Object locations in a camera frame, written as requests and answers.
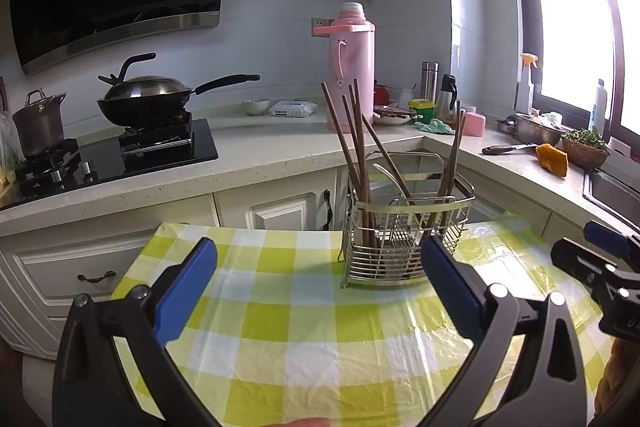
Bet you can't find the brown wooden chopstick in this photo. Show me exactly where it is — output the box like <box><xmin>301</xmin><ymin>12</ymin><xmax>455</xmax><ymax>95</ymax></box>
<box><xmin>429</xmin><ymin>120</ymin><xmax>464</xmax><ymax>228</ymax></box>
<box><xmin>427</xmin><ymin>101</ymin><xmax>464</xmax><ymax>235</ymax></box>
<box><xmin>352</xmin><ymin>78</ymin><xmax>375</xmax><ymax>248</ymax></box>
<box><xmin>320</xmin><ymin>82</ymin><xmax>361</xmax><ymax>194</ymax></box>
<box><xmin>439</xmin><ymin>102</ymin><xmax>465</xmax><ymax>202</ymax></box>
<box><xmin>348</xmin><ymin>83</ymin><xmax>417</xmax><ymax>208</ymax></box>
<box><xmin>342</xmin><ymin>93</ymin><xmax>371</xmax><ymax>249</ymax></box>

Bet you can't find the kitchen sink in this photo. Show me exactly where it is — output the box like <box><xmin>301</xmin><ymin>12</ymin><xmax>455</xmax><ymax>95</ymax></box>
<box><xmin>582</xmin><ymin>170</ymin><xmax>640</xmax><ymax>232</ymax></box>

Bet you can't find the person's right hand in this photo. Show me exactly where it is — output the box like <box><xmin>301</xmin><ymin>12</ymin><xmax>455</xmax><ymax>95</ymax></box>
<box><xmin>594</xmin><ymin>338</ymin><xmax>639</xmax><ymax>417</ymax></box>

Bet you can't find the person's left hand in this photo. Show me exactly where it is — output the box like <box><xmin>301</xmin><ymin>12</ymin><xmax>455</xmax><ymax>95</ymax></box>
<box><xmin>268</xmin><ymin>417</ymin><xmax>331</xmax><ymax>427</ymax></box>

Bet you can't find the wicker basket with greens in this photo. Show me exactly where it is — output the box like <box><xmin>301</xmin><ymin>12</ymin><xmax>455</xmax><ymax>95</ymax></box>
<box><xmin>562</xmin><ymin>129</ymin><xmax>610</xmax><ymax>171</ymax></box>

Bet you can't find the steel colander bowl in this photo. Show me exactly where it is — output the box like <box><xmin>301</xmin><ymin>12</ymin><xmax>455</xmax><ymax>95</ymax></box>
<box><xmin>514</xmin><ymin>113</ymin><xmax>563</xmax><ymax>146</ymax></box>

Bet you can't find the white bottle on sill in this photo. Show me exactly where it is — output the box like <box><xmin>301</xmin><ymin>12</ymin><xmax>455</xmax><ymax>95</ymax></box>
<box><xmin>590</xmin><ymin>79</ymin><xmax>608</xmax><ymax>136</ymax></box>

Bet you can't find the pink plastic container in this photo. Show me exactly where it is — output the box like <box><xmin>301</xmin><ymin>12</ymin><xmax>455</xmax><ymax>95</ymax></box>
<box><xmin>462</xmin><ymin>112</ymin><xmax>486</xmax><ymax>138</ymax></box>

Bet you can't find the spray bottle orange trigger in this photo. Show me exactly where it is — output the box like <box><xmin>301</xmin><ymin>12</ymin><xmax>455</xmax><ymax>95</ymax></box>
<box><xmin>514</xmin><ymin>53</ymin><xmax>538</xmax><ymax>115</ymax></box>

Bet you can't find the yellow checked tablecloth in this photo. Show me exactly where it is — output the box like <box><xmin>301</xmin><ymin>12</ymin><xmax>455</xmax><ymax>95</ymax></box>
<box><xmin>110</xmin><ymin>211</ymin><xmax>616</xmax><ymax>427</ymax></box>

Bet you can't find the teal cloth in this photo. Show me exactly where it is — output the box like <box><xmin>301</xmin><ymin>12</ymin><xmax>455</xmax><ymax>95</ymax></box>
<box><xmin>414</xmin><ymin>118</ymin><xmax>456</xmax><ymax>135</ymax></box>

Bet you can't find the black coffee pot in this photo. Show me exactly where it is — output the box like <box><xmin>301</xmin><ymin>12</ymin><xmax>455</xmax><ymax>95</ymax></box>
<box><xmin>435</xmin><ymin>74</ymin><xmax>458</xmax><ymax>124</ymax></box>

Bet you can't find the black gas stove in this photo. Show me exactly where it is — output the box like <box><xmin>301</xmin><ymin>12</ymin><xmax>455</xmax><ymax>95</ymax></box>
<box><xmin>1</xmin><ymin>119</ymin><xmax>218</xmax><ymax>210</ymax></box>

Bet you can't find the green yellow container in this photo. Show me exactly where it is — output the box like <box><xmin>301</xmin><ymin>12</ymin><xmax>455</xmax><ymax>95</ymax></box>
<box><xmin>408</xmin><ymin>98</ymin><xmax>436</xmax><ymax>124</ymax></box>

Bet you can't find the plate with food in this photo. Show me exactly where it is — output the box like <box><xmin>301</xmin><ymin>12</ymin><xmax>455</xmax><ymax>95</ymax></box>
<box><xmin>373</xmin><ymin>105</ymin><xmax>419</xmax><ymax>126</ymax></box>

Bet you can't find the steel vacuum flask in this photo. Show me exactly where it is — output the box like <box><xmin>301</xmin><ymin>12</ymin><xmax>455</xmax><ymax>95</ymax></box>
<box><xmin>419</xmin><ymin>62</ymin><xmax>439</xmax><ymax>103</ymax></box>

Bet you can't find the bag of fruit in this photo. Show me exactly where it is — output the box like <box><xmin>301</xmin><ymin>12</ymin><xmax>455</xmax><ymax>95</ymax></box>
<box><xmin>0</xmin><ymin>112</ymin><xmax>22</xmax><ymax>190</ymax></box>

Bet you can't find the red ceramic pot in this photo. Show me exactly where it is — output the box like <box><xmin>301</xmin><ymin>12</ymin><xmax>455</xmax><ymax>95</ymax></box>
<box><xmin>373</xmin><ymin>83</ymin><xmax>390</xmax><ymax>105</ymax></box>

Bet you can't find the steel stock pot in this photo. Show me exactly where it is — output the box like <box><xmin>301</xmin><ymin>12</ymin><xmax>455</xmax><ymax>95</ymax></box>
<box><xmin>12</xmin><ymin>89</ymin><xmax>66</xmax><ymax>158</ymax></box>

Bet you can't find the black wok with lid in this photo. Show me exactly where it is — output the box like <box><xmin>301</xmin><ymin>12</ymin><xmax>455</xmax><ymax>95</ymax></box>
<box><xmin>96</xmin><ymin>52</ymin><xmax>260</xmax><ymax>128</ymax></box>

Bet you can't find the pink thermos jug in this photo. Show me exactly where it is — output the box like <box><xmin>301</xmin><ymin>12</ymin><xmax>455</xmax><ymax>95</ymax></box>
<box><xmin>311</xmin><ymin>2</ymin><xmax>375</xmax><ymax>133</ymax></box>

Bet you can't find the small white bowl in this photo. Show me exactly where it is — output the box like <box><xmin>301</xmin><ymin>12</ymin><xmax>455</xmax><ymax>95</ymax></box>
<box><xmin>242</xmin><ymin>98</ymin><xmax>271</xmax><ymax>116</ymax></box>

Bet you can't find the white wipes packet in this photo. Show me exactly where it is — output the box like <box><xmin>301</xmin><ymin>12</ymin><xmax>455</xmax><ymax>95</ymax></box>
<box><xmin>269</xmin><ymin>100</ymin><xmax>317</xmax><ymax>118</ymax></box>

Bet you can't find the black handled knife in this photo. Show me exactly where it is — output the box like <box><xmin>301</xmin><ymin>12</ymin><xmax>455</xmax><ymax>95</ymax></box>
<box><xmin>482</xmin><ymin>144</ymin><xmax>537</xmax><ymax>156</ymax></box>

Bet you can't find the metal wire utensil rack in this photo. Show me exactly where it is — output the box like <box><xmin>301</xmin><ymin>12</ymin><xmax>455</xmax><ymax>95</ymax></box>
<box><xmin>338</xmin><ymin>150</ymin><xmax>475</xmax><ymax>288</ymax></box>

